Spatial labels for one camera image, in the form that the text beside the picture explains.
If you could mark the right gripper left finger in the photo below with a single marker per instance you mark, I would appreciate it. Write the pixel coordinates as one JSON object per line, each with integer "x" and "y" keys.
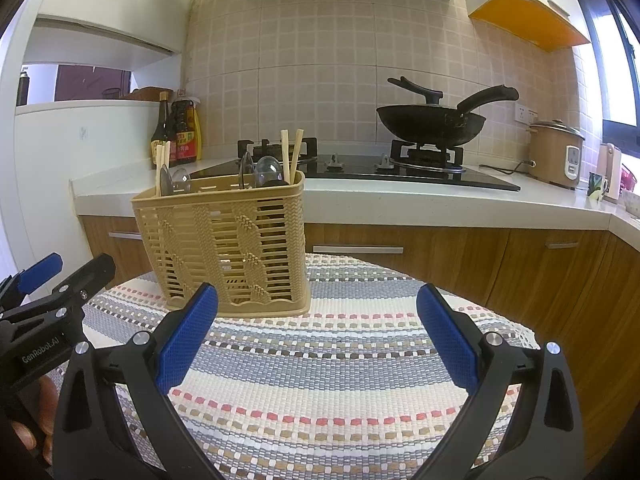
{"x": 91, "y": 438}

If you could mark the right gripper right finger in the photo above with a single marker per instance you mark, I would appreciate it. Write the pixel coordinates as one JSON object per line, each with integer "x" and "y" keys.
{"x": 544, "y": 438}

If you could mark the steel ladle spoon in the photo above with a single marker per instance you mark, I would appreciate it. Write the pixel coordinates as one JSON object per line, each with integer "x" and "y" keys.
{"x": 267, "y": 171}

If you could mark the black handled steel spoon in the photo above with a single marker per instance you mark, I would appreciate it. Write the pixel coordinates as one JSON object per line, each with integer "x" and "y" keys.
{"x": 246, "y": 167}

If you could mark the left hand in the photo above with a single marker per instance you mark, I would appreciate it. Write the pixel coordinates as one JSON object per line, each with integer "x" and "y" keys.
{"x": 35, "y": 426}

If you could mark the striped woven table mat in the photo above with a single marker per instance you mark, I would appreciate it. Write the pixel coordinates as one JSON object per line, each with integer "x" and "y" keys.
{"x": 352, "y": 389}

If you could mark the beige plastic utensil basket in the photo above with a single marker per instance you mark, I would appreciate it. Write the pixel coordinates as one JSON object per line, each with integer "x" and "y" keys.
{"x": 248, "y": 242}

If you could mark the dark soy sauce bottle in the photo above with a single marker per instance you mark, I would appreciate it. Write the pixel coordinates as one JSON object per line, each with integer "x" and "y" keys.
{"x": 164, "y": 131}

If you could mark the small patterned cup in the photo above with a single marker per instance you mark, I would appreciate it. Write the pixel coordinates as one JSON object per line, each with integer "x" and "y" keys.
{"x": 597, "y": 186}

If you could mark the white pink kettle jug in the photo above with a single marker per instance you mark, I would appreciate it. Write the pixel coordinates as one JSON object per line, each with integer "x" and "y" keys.
{"x": 610, "y": 166}

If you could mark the beige rice cooker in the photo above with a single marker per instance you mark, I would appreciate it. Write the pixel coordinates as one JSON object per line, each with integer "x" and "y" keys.
{"x": 556, "y": 150}

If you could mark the black gas stove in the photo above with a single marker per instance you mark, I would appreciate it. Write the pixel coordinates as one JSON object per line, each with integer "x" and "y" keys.
{"x": 403, "y": 161}

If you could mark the black wok pan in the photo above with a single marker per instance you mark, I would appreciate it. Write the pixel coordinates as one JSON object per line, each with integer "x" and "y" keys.
{"x": 432, "y": 123}

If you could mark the steel drawer handle left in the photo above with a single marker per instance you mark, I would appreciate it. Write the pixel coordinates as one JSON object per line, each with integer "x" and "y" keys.
{"x": 125, "y": 235}

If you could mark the steel drawer handle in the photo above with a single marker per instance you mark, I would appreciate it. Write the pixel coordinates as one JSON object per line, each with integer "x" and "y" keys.
{"x": 125, "y": 235}
{"x": 561, "y": 245}

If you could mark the steel drawer handle right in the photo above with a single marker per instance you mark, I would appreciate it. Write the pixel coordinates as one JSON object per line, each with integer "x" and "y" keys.
{"x": 561, "y": 245}

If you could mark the wall power socket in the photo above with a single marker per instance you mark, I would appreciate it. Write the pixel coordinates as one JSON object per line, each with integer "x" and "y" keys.
{"x": 524, "y": 115}

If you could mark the orange wall cabinet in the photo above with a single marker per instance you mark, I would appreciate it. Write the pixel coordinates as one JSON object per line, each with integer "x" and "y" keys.
{"x": 550, "y": 24}

